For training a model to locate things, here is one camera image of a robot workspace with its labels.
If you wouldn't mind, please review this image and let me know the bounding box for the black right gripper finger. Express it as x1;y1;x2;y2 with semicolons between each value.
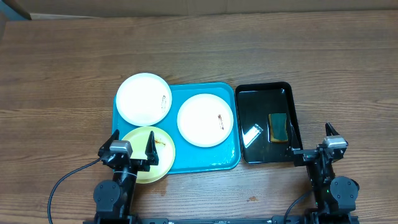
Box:
325;122;339;136
290;124;302;151

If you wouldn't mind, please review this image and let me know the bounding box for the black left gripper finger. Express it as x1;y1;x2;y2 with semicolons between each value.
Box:
145;131;159;166
98;129;119;152

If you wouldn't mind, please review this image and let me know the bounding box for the green yellow sponge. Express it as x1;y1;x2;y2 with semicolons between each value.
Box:
269;113;289;143

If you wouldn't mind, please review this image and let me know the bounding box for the white plate with dark stain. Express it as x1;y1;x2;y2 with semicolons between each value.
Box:
116;73;172;126

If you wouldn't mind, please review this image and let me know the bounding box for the white plate with red stain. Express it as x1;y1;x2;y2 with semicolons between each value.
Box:
177;93;234;147

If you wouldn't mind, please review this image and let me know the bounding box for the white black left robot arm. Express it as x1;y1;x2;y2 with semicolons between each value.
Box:
93;130;159;224

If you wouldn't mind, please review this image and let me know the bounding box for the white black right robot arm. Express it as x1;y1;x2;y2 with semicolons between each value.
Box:
283;123;359;224

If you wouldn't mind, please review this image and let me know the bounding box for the black plastic tray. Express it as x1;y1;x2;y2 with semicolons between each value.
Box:
235;82;300;164

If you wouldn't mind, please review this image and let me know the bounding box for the blue plastic tray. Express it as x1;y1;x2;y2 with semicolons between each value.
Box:
113;82;241;174

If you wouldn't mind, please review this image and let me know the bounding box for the yellow plate with stain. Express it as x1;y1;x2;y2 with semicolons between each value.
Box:
123;126;175;184

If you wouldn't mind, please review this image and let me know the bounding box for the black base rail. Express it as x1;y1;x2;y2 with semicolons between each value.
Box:
82;215;305;224

